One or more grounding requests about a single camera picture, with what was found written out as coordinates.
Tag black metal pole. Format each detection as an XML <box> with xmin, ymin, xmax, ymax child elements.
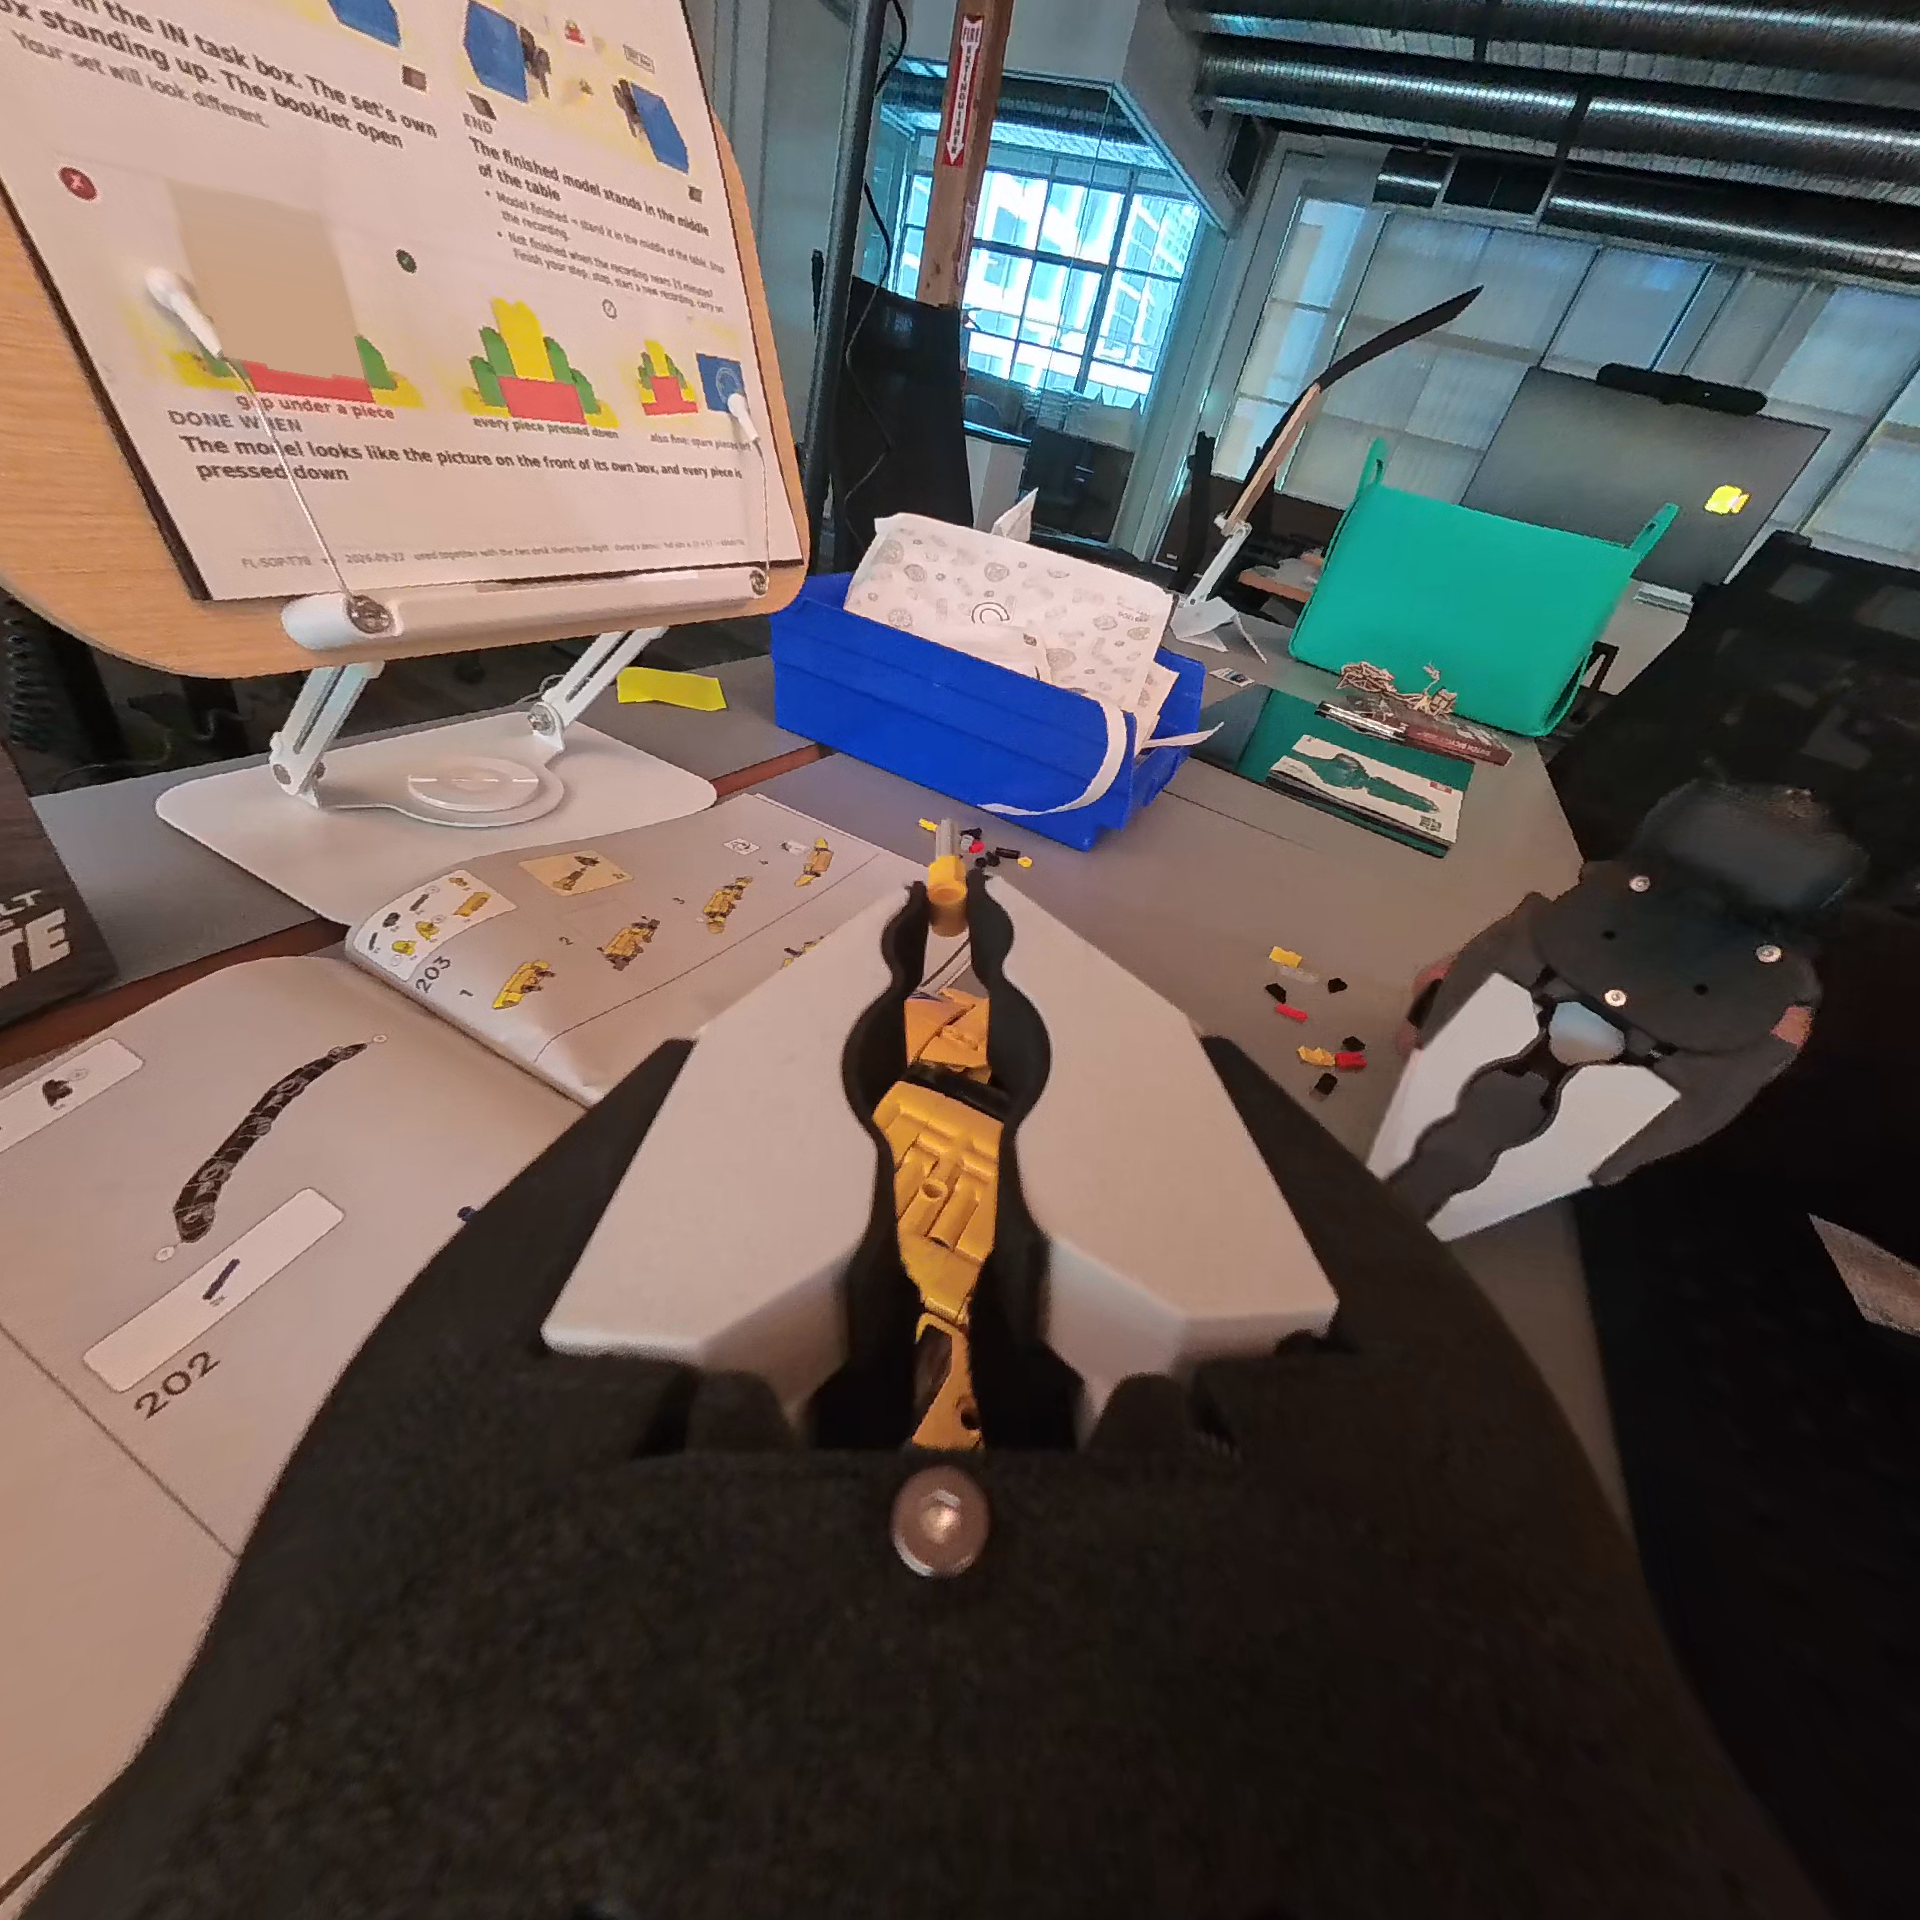
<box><xmin>803</xmin><ymin>0</ymin><xmax>904</xmax><ymax>572</ymax></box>

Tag patterned white paper bag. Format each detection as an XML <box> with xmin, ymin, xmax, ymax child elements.
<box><xmin>844</xmin><ymin>495</ymin><xmax>1220</xmax><ymax>819</ymax></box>

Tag teal plastic bin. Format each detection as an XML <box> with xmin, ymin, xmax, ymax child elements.
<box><xmin>1286</xmin><ymin>439</ymin><xmax>1679</xmax><ymax>735</ymax></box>

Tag open instruction booklet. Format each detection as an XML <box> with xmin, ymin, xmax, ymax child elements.
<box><xmin>0</xmin><ymin>791</ymin><xmax>963</xmax><ymax>1862</ymax></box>

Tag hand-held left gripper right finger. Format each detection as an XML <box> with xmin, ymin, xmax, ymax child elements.
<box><xmin>975</xmin><ymin>873</ymin><xmax>1340</xmax><ymax>1385</ymax></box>

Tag wooden desk lamp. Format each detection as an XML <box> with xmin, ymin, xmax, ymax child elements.
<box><xmin>1176</xmin><ymin>286</ymin><xmax>1488</xmax><ymax>647</ymax></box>

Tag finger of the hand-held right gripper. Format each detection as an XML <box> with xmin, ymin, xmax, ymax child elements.
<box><xmin>1365</xmin><ymin>976</ymin><xmax>1555</xmax><ymax>1180</ymax></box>
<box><xmin>1429</xmin><ymin>1001</ymin><xmax>1682</xmax><ymax>1243</ymax></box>

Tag brown narrow box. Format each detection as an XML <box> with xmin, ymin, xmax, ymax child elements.
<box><xmin>1317</xmin><ymin>697</ymin><xmax>1514</xmax><ymax>767</ymax></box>

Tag white folding stand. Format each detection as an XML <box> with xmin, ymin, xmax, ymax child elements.
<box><xmin>157</xmin><ymin>622</ymin><xmax>719</xmax><ymax>887</ymax></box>

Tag grey wall screen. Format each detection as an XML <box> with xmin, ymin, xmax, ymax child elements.
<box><xmin>1462</xmin><ymin>368</ymin><xmax>1835</xmax><ymax>599</ymax></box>

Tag blue plastic bin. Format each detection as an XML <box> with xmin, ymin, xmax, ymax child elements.
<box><xmin>768</xmin><ymin>567</ymin><xmax>1207</xmax><ymax>852</ymax></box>

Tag silver air duct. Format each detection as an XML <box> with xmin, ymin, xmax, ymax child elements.
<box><xmin>1171</xmin><ymin>0</ymin><xmax>1920</xmax><ymax>225</ymax></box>

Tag grey desk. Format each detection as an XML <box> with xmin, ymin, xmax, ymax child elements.
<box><xmin>0</xmin><ymin>599</ymin><xmax>1653</xmax><ymax>1876</ymax></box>

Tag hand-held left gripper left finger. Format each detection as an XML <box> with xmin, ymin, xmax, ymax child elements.
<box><xmin>544</xmin><ymin>885</ymin><xmax>922</xmax><ymax>1408</ymax></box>

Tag wooden instruction board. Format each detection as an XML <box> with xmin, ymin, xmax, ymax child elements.
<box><xmin>0</xmin><ymin>0</ymin><xmax>812</xmax><ymax>681</ymax></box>

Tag yellow and black loose bricks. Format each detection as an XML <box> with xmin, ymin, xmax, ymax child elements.
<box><xmin>1263</xmin><ymin>941</ymin><xmax>1374</xmax><ymax>1096</ymax></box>

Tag dark toy car box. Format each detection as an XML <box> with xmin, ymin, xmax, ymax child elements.
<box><xmin>0</xmin><ymin>750</ymin><xmax>119</xmax><ymax>1028</ymax></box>

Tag cluster of tiny pin pieces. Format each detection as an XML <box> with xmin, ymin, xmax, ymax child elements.
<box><xmin>915</xmin><ymin>816</ymin><xmax>1040</xmax><ymax>879</ymax></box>

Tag yellow brick toy car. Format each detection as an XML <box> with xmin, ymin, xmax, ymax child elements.
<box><xmin>871</xmin><ymin>983</ymin><xmax>1010</xmax><ymax>1453</ymax></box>

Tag wooden post red label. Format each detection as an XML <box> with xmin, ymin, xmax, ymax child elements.
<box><xmin>912</xmin><ymin>0</ymin><xmax>1019</xmax><ymax>324</ymax></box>

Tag teal printed booklet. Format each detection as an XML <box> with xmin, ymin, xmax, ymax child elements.
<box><xmin>1266</xmin><ymin>732</ymin><xmax>1475</xmax><ymax>857</ymax></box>

